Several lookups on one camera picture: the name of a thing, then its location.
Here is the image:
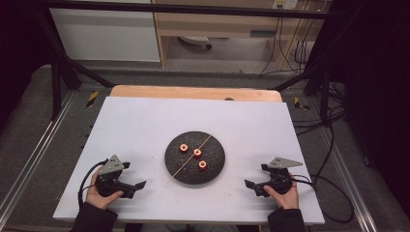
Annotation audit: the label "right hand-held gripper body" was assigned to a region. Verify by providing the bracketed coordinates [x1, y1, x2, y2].
[254, 157, 304, 198]

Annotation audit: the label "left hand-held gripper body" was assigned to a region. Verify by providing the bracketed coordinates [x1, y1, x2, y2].
[95, 154, 136, 199]

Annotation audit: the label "thin wooden skewer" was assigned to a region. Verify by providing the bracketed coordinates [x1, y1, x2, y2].
[166, 132, 215, 185]

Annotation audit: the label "round black plate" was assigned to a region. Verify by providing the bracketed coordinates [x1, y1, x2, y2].
[164, 130, 226, 186]

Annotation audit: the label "person's left hand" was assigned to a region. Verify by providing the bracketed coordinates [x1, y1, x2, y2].
[85, 167, 125, 211]

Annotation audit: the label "person's right hand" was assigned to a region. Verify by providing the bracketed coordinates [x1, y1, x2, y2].
[263, 174, 300, 211]

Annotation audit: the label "white board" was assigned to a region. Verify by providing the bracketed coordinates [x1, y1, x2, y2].
[52, 96, 326, 225]

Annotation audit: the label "yellow black tape strip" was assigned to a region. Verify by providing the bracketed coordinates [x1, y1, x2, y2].
[85, 90, 100, 108]
[293, 96, 311, 111]

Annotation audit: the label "wooden table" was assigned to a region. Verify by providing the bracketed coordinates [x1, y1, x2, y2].
[109, 84, 283, 103]

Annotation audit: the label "white cabinet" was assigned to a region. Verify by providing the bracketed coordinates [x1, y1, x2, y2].
[49, 8, 161, 63]

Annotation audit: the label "black curtain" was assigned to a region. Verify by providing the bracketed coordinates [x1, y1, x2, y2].
[0, 0, 52, 125]
[325, 0, 410, 207]

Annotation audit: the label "white grey device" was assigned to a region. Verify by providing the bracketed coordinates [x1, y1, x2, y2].
[178, 35, 214, 50]

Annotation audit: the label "light wooden desk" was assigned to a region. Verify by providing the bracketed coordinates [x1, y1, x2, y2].
[151, 0, 327, 71]

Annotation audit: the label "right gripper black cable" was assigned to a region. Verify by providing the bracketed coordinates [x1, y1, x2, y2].
[291, 173, 356, 224]

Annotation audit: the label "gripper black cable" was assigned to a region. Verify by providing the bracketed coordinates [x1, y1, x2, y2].
[77, 159, 109, 209]
[291, 173, 356, 224]

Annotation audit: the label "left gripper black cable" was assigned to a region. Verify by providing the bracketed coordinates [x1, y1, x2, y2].
[77, 159, 109, 209]

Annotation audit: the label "aluminium floor rail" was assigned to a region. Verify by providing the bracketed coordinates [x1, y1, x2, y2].
[322, 129, 379, 232]
[0, 91, 77, 214]

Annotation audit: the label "black floor cables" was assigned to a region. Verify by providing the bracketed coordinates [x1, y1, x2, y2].
[291, 80, 348, 137]

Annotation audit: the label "hanging black cables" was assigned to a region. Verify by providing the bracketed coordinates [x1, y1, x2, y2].
[259, 15, 311, 77]

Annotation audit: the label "white wall socket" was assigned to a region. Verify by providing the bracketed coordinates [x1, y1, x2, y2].
[272, 0, 299, 10]

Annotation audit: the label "black metal frame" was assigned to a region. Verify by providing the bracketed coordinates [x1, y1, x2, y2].
[32, 0, 342, 125]

